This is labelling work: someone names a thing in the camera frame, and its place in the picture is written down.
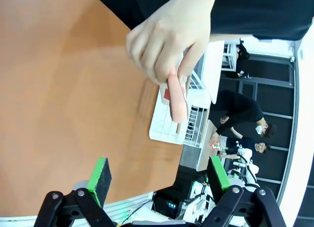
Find seated person with glasses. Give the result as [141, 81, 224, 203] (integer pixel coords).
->
[241, 137, 272, 155]

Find black control box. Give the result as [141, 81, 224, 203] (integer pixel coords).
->
[153, 189, 183, 219]

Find person's right hand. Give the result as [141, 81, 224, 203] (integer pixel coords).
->
[126, 0, 213, 85]

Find white table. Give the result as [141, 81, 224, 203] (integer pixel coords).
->
[202, 39, 226, 105]

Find person in black shirt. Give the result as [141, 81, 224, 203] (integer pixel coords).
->
[92, 0, 314, 41]

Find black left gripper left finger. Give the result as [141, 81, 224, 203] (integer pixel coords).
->
[33, 157, 116, 227]

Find red green packet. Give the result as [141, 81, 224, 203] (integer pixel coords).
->
[209, 140, 222, 151]

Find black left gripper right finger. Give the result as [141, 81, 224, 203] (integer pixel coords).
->
[201, 155, 288, 227]

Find light wooden table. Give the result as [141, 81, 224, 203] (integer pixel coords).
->
[196, 120, 218, 172]

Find distant person in black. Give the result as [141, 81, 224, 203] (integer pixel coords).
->
[235, 43, 251, 78]

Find masked person in black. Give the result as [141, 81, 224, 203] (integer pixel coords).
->
[210, 89, 278, 140]

